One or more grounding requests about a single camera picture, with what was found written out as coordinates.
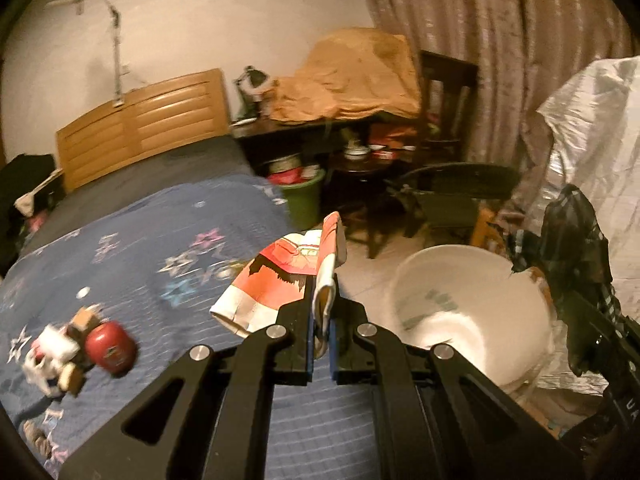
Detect light wooden chair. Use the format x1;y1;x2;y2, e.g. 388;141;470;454
470;207;506;251

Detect white plastic bucket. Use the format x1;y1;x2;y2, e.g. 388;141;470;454
389;244;557;396

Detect red bags in bucket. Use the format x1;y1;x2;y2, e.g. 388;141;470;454
267;160;321;183

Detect white plastic sheet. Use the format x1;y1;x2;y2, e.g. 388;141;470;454
520;55;640;401

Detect brown patterned curtain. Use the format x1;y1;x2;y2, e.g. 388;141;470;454
360;0;640;181

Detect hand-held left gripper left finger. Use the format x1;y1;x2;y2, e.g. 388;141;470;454
59;277;317;480

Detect dark wooden chair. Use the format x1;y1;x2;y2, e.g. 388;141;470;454
417;50;478;161

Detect dark wooden desk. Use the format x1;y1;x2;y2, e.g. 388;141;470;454
231;110;426;176

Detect wooden bed headboard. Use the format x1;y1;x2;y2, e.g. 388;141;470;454
55;67;232;193

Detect dark grey bed sheet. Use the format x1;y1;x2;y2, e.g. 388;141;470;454
20;135;261;256

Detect orange cloth cover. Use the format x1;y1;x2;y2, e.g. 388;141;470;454
270;27;421;123

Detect blue star print quilt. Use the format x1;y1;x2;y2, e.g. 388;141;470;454
0;175;391;480

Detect dark round side table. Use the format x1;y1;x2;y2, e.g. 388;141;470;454
327;152;416;258

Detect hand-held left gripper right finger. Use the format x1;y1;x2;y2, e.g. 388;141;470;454
327;282;586;480

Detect green wicker chair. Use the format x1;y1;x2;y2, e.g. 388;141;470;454
387;162;521;246

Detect green plastic bucket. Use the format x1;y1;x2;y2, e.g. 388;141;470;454
272;167;326;228

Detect small cardboard box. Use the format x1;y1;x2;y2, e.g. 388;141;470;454
67;307;101;341

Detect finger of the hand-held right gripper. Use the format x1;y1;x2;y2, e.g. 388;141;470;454
506;229;548;275

